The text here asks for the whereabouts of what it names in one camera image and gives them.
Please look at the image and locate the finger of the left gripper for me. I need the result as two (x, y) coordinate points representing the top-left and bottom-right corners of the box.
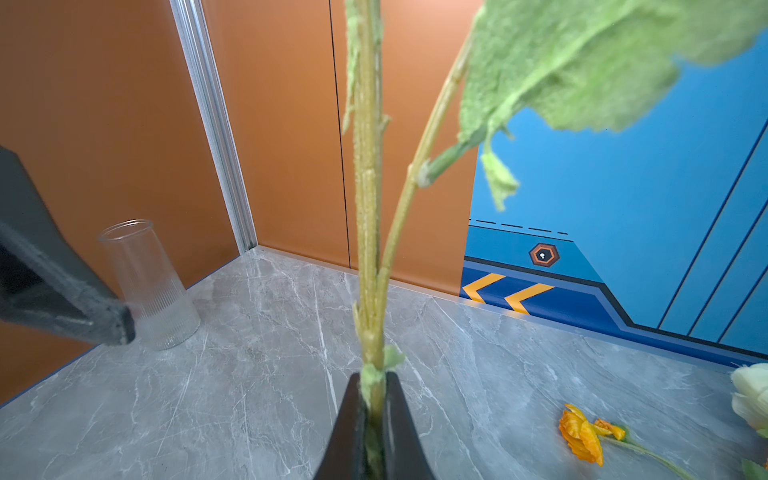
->
(1, 148), (136, 345)

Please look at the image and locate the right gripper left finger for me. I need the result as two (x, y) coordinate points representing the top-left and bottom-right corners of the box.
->
(314, 373), (367, 480)

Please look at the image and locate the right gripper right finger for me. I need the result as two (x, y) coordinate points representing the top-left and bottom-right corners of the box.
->
(382, 372), (436, 480)

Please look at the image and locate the white cream rose stem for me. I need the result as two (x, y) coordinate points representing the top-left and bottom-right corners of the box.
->
(730, 363), (768, 438)

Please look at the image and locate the orange poppy flower stem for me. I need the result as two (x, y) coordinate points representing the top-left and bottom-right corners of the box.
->
(342, 1), (767, 479)

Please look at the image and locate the clear ribbed glass vase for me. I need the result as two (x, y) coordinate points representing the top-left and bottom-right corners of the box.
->
(99, 219), (201, 350)

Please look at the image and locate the left aluminium corner post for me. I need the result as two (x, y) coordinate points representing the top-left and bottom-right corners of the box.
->
(169, 0), (258, 254)

